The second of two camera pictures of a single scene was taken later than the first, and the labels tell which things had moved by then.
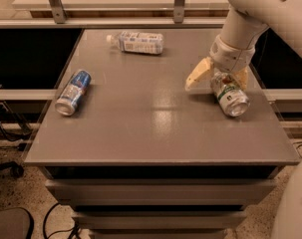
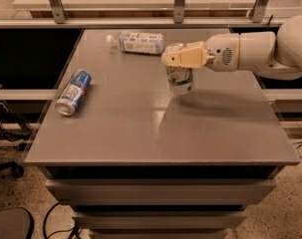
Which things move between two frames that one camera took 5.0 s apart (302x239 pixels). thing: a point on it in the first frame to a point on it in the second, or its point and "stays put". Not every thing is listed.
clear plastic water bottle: x=151 y=43 stays put
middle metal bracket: x=179 y=3 stays put
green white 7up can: x=232 y=100 to x=180 y=79
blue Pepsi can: x=74 y=93 stays put
